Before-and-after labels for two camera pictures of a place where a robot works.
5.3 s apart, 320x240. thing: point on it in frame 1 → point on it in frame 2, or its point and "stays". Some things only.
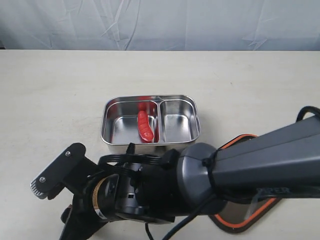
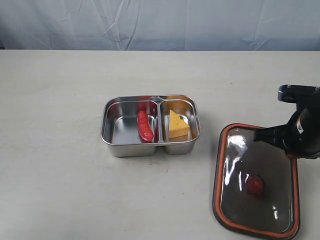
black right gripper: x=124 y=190 → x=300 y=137
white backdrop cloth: x=160 y=25 stays
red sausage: x=145 y=129 stays
